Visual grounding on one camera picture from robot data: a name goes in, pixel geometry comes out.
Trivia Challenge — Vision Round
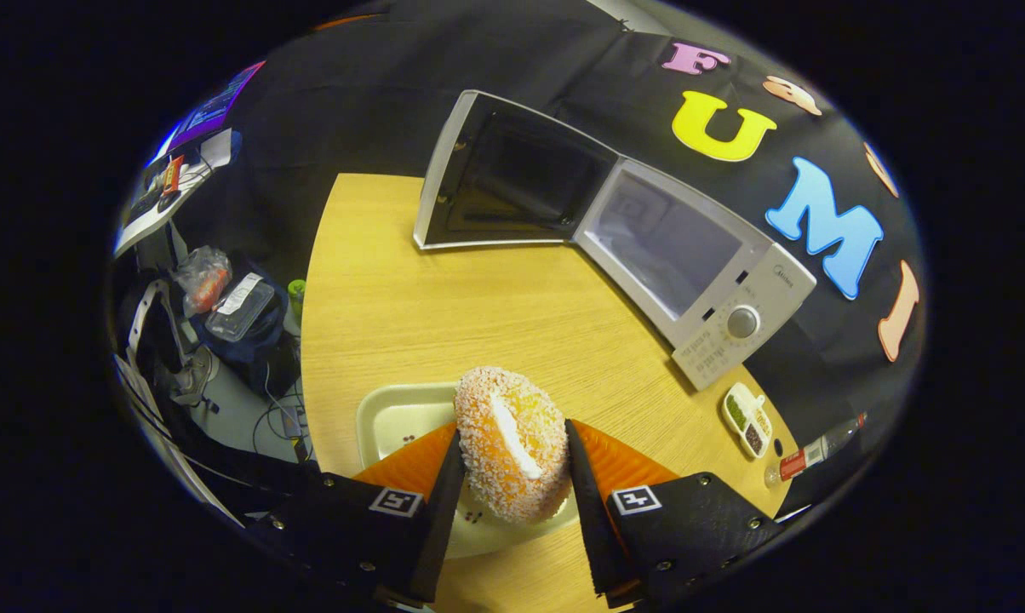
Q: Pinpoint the green capped bottle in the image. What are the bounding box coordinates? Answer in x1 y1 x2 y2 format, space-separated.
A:
284 279 307 337

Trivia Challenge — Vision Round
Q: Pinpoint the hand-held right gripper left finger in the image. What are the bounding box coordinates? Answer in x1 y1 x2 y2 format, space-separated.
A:
249 421 467 607

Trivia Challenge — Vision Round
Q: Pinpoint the white microwave oven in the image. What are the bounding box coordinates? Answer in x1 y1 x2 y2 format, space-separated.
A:
413 89 818 392

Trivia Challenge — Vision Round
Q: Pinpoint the clear plastic box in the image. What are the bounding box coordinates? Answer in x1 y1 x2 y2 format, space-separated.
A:
204 272 277 343

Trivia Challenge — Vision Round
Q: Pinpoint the orange sugared doughnut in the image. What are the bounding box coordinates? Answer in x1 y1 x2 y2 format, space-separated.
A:
453 366 573 524

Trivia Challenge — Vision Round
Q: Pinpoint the white divided bean dish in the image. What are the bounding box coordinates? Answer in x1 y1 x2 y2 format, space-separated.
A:
722 381 774 461

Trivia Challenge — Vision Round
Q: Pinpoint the clear plastic bag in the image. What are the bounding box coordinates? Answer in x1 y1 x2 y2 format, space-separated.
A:
175 245 233 318

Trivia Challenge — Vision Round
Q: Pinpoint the dark blue bag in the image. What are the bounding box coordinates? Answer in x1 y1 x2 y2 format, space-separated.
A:
191 255 302 397

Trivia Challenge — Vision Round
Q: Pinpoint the computer monitor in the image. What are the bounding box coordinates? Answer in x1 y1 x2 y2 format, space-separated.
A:
165 60 266 154

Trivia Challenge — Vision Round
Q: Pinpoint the clear bottle red label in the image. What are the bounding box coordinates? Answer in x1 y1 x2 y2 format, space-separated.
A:
764 412 868 489

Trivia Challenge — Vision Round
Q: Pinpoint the pale green tray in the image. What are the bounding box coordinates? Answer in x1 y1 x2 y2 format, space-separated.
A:
356 381 581 560

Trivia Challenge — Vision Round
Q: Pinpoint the white office desk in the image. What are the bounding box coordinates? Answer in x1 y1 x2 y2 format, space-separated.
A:
112 128 243 259

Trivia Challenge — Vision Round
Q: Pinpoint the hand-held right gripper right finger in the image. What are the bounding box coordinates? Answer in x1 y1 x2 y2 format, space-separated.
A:
564 417 787 610

